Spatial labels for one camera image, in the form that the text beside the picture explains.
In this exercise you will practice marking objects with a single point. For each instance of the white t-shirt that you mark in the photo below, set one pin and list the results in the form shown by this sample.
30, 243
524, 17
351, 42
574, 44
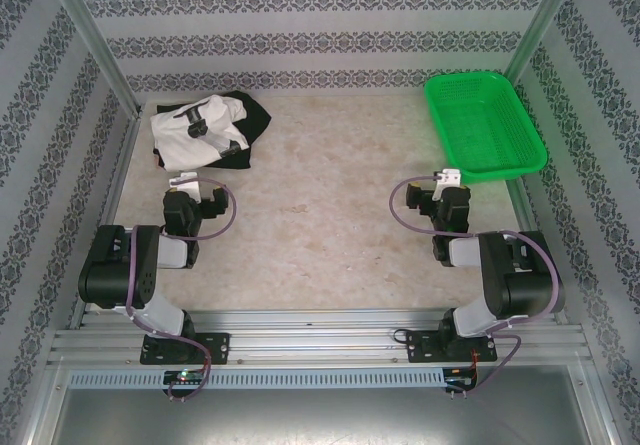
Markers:
172, 140

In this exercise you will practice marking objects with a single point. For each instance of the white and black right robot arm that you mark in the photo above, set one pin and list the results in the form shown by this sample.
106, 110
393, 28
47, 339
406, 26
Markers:
525, 285

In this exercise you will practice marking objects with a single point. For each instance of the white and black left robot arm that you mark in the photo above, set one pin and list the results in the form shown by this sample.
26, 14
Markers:
120, 270

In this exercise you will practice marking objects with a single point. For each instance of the green plastic basket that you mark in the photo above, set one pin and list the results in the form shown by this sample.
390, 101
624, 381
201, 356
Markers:
490, 115

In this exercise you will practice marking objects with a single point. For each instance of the black t-shirt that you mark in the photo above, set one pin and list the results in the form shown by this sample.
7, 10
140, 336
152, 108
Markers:
257, 120

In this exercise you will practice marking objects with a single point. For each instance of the small circuit board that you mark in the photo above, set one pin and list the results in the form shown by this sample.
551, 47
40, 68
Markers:
185, 376
462, 380

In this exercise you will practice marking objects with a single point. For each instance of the grey metal shelf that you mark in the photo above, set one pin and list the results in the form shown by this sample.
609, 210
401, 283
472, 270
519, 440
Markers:
320, 415

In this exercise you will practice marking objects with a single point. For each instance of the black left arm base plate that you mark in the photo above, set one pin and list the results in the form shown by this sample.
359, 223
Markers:
217, 347

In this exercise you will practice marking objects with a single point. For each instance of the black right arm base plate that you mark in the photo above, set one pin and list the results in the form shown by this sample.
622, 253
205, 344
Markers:
422, 347

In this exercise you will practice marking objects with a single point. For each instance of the aluminium rail frame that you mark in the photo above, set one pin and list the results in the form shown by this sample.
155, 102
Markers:
310, 340

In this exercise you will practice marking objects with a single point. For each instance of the aluminium corner post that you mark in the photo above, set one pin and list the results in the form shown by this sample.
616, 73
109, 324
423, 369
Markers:
95, 35
549, 15

